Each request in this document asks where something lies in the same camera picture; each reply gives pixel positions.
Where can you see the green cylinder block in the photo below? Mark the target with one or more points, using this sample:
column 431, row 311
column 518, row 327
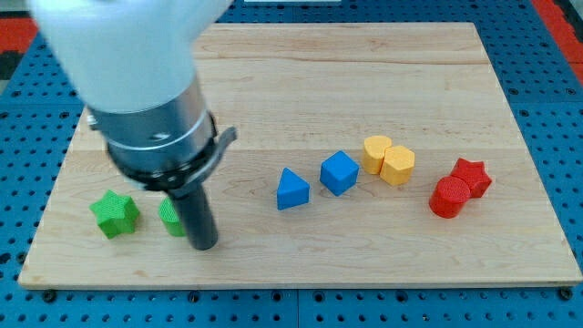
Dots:
column 170, row 219

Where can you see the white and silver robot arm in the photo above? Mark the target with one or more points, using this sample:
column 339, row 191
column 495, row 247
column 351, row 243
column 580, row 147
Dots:
column 131, row 64

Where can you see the blue triangle block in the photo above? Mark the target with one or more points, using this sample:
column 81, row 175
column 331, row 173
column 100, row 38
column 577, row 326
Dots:
column 292, row 190

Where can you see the yellow heart block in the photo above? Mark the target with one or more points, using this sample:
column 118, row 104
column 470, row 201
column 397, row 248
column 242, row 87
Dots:
column 373, row 153

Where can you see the yellow hexagon block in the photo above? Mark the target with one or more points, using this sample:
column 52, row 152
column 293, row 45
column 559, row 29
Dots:
column 398, row 165

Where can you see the blue cube block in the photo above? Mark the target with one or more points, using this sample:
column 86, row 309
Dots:
column 339, row 173

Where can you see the green star block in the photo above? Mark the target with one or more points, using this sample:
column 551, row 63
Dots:
column 115, row 214

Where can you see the red cylinder block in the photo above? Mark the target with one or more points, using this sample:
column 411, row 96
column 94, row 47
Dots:
column 449, row 197

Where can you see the red star block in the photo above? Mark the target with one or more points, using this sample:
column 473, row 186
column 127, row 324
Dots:
column 473, row 173

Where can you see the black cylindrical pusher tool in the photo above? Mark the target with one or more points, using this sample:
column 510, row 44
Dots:
column 195, row 216

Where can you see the light wooden board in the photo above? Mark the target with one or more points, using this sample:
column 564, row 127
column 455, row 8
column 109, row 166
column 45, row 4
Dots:
column 297, row 94

